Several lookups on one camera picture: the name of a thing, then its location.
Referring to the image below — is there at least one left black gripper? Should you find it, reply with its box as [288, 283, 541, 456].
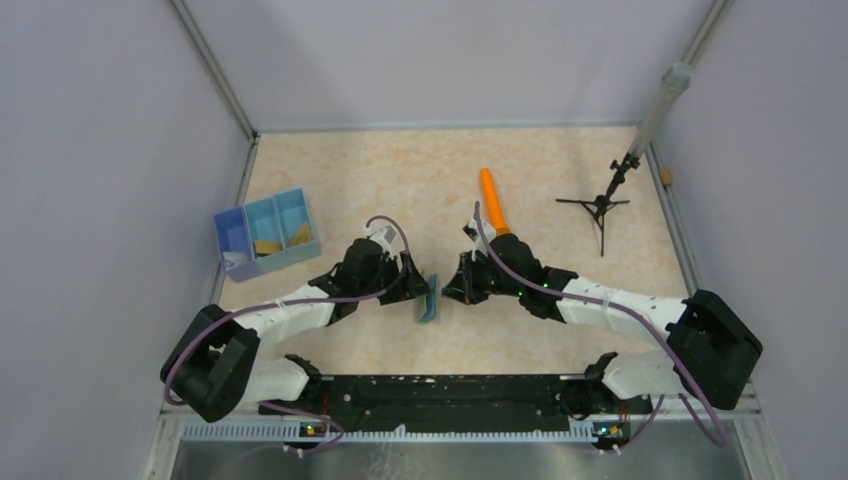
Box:
[357, 250, 433, 305]

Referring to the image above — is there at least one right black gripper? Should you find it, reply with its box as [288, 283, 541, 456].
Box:
[443, 248, 524, 305]

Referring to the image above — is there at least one green card holder wallet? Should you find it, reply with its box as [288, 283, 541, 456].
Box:
[416, 273, 441, 324]

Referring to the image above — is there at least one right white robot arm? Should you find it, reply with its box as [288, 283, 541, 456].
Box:
[442, 234, 763, 412]

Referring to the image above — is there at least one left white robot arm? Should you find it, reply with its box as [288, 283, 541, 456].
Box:
[160, 238, 431, 423]

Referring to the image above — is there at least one gold card in box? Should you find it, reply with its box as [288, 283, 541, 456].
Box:
[253, 240, 284, 258]

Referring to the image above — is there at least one orange cylinder tube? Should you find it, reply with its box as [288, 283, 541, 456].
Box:
[479, 168, 511, 236]

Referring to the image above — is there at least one blue three-compartment organizer box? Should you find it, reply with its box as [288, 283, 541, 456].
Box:
[213, 188, 322, 282]

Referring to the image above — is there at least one black tripod stand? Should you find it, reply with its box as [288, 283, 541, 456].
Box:
[556, 153, 640, 256]

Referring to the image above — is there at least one small orange block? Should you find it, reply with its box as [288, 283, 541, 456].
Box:
[658, 167, 673, 188]

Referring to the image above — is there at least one grey pole on tripod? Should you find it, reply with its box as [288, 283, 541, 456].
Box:
[627, 62, 695, 159]

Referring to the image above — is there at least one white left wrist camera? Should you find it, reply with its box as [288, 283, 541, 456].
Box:
[363, 226, 397, 249]

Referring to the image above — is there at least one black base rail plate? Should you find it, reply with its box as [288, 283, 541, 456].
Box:
[258, 374, 654, 435]

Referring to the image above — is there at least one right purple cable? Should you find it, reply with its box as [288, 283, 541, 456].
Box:
[471, 200, 733, 453]

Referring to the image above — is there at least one purple cable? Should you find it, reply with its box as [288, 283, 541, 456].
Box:
[162, 214, 412, 458]
[471, 200, 733, 453]

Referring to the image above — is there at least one white perforated cable tray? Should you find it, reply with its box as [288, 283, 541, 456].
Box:
[182, 418, 624, 444]

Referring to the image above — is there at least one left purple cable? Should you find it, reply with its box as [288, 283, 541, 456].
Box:
[162, 214, 412, 458]

